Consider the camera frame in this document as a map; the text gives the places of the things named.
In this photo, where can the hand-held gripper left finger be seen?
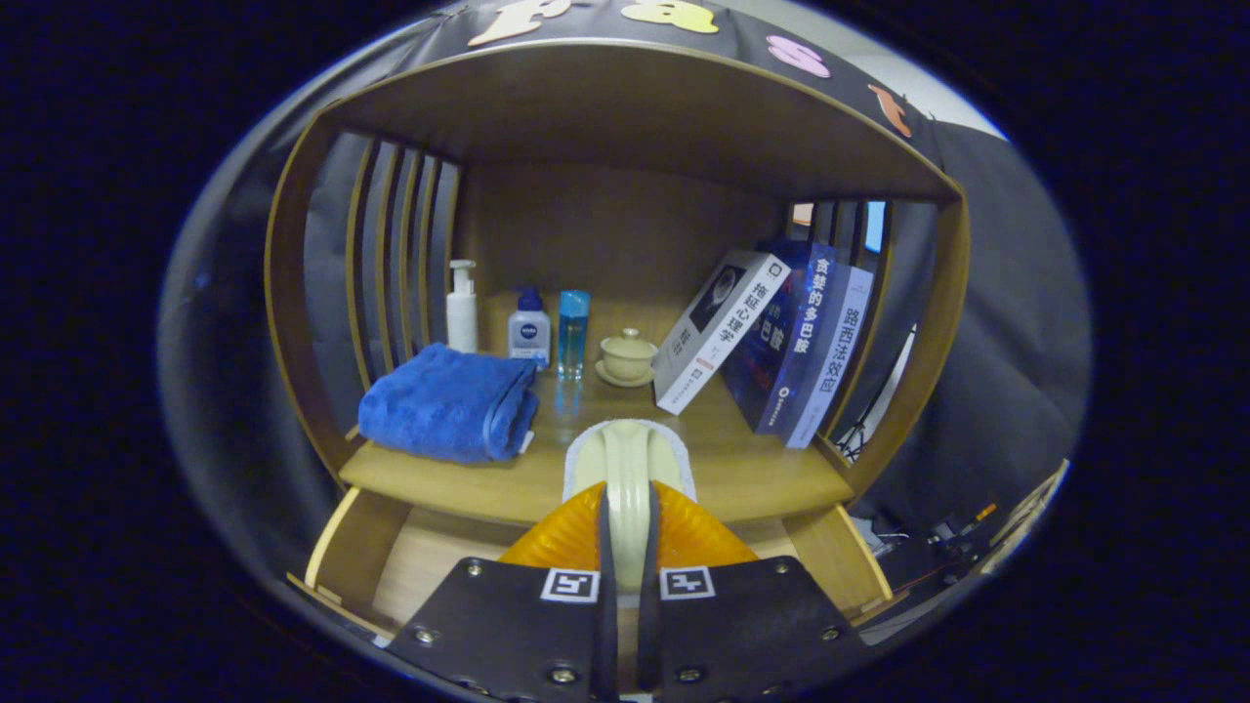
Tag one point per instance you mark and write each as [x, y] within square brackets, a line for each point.
[605, 625]

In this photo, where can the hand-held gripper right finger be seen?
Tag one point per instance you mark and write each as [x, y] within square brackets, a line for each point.
[649, 635]

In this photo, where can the wooden drawer with black knob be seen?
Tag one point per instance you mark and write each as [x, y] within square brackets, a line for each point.
[430, 557]

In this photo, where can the wooden countertop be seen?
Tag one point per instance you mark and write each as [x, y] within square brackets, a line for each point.
[762, 469]

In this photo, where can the wooden cabinet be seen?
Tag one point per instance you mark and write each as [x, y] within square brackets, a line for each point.
[635, 117]

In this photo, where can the beige lidded teacup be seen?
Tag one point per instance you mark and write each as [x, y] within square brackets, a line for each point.
[627, 359]

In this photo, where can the blue folded towel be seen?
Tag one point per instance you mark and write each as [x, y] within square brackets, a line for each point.
[439, 405]

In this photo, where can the clear blue bottle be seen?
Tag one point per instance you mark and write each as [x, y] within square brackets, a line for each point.
[573, 332]

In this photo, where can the black light stand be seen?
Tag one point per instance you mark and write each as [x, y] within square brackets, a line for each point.
[864, 430]

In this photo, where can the white lotion bottle blue cap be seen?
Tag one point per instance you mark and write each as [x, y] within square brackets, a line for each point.
[528, 337]

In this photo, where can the dark blue patterned book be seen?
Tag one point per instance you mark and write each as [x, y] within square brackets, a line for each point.
[767, 347]

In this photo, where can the white book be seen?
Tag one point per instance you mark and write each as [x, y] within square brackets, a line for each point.
[718, 327]

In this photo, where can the black device with orange tip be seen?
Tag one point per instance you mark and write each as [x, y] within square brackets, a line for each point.
[952, 532]

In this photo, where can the pale blue book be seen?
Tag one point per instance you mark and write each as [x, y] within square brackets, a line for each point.
[840, 361]

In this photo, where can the white pump bottle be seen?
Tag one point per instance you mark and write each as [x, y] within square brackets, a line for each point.
[462, 317]

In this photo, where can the black backdrop cloth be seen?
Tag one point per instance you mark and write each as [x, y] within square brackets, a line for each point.
[1006, 342]

